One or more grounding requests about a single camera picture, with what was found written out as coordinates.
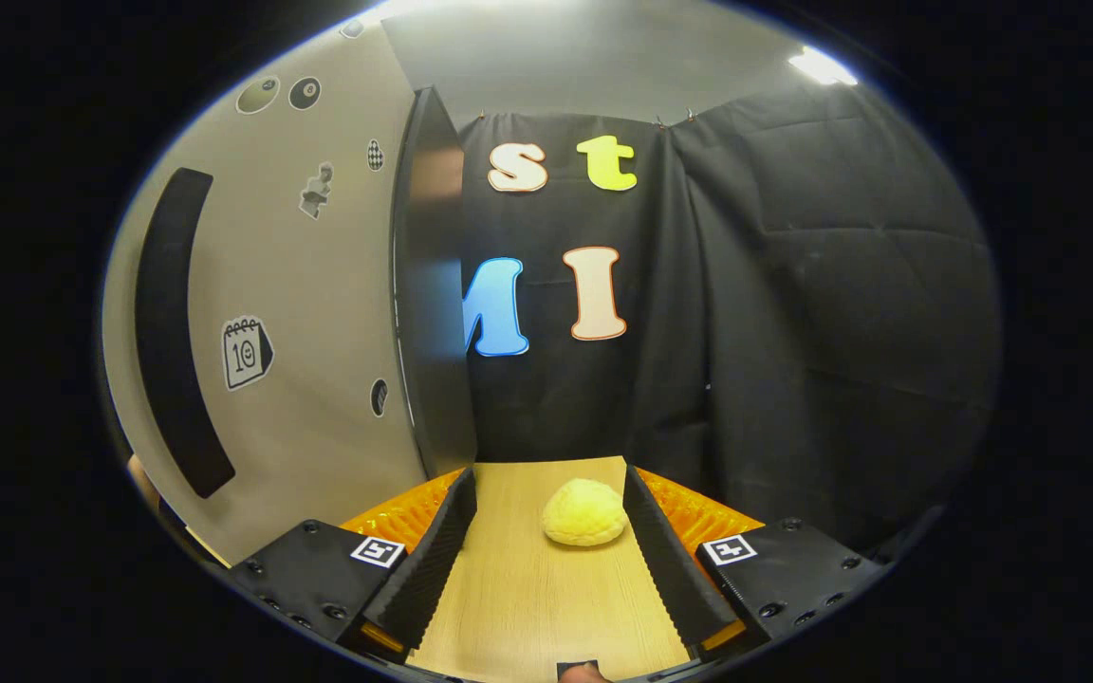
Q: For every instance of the dark grey cabinet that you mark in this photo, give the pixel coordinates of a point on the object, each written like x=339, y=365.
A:
x=437, y=313

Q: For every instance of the large ceiling light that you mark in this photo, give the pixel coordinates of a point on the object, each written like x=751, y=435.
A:
x=452, y=8

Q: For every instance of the black backdrop cloth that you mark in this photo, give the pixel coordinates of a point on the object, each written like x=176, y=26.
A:
x=793, y=313

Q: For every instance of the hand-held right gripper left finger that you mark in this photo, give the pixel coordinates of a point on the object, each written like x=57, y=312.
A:
x=433, y=569

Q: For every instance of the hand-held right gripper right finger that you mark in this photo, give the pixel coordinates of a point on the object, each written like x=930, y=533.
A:
x=675, y=569

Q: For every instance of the small ceiling light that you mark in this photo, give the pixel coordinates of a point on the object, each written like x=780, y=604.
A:
x=822, y=66

